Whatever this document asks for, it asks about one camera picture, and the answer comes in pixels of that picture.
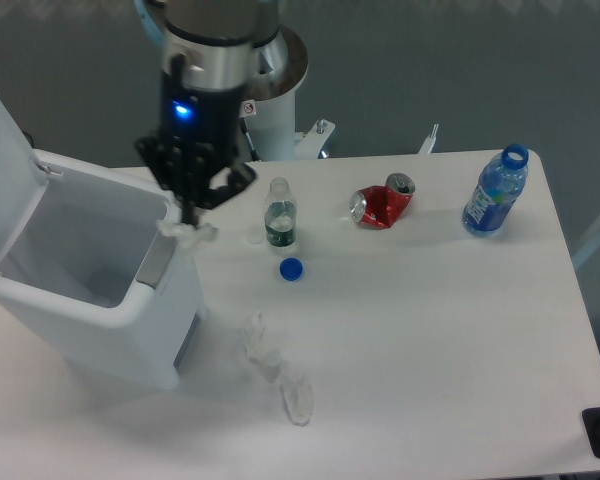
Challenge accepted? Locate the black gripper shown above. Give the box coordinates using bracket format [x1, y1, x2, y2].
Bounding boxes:
[135, 52, 256, 226]

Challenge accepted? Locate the small white paper ball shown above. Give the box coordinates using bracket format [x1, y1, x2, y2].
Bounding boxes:
[157, 220, 218, 248]

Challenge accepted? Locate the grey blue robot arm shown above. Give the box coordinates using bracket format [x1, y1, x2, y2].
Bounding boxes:
[134, 1, 271, 226]

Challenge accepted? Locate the white open trash bin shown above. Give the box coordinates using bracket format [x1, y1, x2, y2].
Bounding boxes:
[0, 100, 206, 389]

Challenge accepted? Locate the white bottle cap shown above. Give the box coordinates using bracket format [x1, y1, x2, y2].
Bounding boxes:
[246, 229, 263, 245]

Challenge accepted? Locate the clear green label bottle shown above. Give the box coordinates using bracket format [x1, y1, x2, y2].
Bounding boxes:
[264, 177, 297, 248]

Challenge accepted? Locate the blue bottle cap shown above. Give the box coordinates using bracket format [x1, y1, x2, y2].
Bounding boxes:
[279, 257, 304, 282]

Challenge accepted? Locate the crushed red soda can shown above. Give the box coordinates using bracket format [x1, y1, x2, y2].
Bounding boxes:
[349, 172, 416, 229]

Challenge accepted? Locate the crumpled white tissue lower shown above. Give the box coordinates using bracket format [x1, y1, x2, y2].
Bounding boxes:
[280, 373, 315, 427]

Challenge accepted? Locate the blue plastic drink bottle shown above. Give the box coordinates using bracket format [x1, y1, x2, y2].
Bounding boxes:
[462, 143, 529, 237]

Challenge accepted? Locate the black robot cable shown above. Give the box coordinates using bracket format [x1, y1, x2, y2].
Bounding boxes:
[239, 117, 261, 162]

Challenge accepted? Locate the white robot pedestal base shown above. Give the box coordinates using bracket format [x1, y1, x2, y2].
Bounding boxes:
[240, 25, 335, 162]

